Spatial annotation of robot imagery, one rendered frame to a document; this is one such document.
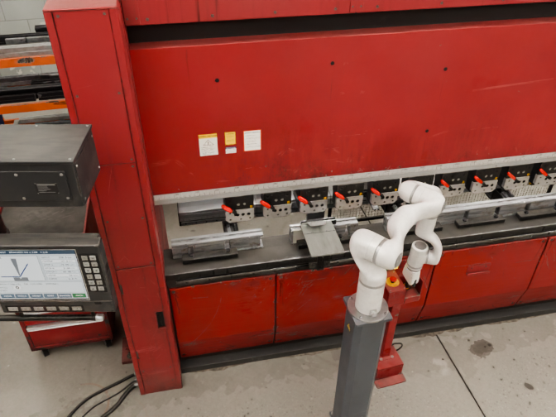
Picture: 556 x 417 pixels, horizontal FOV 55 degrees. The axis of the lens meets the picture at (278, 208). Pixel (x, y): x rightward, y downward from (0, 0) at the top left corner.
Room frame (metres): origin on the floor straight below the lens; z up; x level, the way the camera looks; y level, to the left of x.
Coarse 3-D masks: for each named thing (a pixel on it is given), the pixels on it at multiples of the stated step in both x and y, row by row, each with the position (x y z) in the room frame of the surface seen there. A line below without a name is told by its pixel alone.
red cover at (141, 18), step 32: (128, 0) 2.10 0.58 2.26; (160, 0) 2.13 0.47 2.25; (192, 0) 2.15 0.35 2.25; (224, 0) 2.18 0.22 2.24; (256, 0) 2.21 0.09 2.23; (288, 0) 2.23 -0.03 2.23; (320, 0) 2.26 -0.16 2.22; (352, 0) 2.29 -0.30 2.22; (384, 0) 2.32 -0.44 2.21; (416, 0) 2.35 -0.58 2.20; (448, 0) 2.38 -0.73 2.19; (480, 0) 2.41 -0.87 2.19; (512, 0) 2.44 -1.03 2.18; (544, 0) 2.48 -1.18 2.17
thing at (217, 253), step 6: (198, 252) 2.15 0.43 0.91; (204, 252) 2.16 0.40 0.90; (210, 252) 2.16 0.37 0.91; (216, 252) 2.16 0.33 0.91; (222, 252) 2.16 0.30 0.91; (234, 252) 2.16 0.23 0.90; (186, 258) 2.11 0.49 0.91; (192, 258) 2.11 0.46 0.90; (198, 258) 2.11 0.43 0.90; (204, 258) 2.11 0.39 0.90; (210, 258) 2.12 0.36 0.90; (216, 258) 2.13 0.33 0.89; (222, 258) 2.13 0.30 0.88; (228, 258) 2.14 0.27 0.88
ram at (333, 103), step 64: (192, 64) 2.16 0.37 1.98; (256, 64) 2.22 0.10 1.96; (320, 64) 2.28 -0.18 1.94; (384, 64) 2.34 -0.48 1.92; (448, 64) 2.41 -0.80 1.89; (512, 64) 2.48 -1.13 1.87; (192, 128) 2.16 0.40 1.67; (256, 128) 2.22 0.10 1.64; (320, 128) 2.29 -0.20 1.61; (384, 128) 2.35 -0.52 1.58; (448, 128) 2.43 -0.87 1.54; (512, 128) 2.50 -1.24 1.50; (256, 192) 2.22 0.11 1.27
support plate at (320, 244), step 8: (304, 224) 2.29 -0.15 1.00; (328, 224) 2.29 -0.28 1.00; (304, 232) 2.22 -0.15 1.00; (312, 232) 2.22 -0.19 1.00; (320, 232) 2.22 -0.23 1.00; (328, 232) 2.22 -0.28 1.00; (336, 232) 2.22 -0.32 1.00; (312, 240) 2.16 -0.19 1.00; (320, 240) 2.16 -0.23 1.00; (328, 240) 2.16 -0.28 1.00; (336, 240) 2.16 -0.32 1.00; (312, 248) 2.09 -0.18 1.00; (320, 248) 2.10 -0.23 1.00; (328, 248) 2.10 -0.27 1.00; (336, 248) 2.10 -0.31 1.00; (312, 256) 2.04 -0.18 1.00
